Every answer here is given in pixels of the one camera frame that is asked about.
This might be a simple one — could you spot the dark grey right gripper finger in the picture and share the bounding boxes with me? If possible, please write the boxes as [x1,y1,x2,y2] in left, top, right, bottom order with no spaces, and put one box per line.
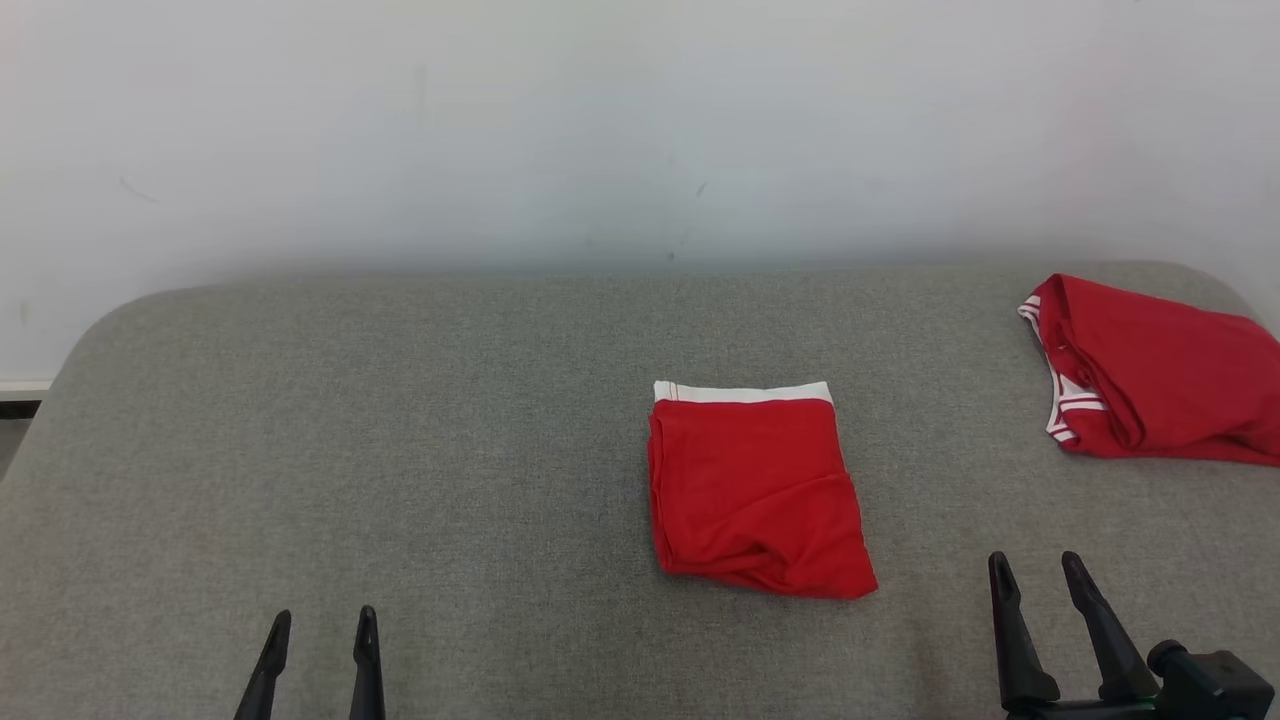
[1061,551,1161,703]
[988,551,1062,713]

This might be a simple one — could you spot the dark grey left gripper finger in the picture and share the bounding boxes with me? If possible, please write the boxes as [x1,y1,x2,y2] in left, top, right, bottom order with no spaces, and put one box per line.
[348,605,387,720]
[234,610,293,720]

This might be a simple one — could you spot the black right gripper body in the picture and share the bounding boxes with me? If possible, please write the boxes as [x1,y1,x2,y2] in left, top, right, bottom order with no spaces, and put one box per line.
[1000,695,1166,720]

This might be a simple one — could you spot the red basketball jersey with numbers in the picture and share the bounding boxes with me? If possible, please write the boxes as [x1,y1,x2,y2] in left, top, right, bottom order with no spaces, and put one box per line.
[1018,274,1280,468]

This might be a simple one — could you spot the red shorts with white trim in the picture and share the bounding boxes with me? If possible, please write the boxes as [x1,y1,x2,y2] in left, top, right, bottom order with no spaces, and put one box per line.
[647,380,879,601]

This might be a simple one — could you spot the grey fabric sofa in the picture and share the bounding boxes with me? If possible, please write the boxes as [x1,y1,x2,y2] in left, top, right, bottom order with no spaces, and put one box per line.
[0,262,1280,720]

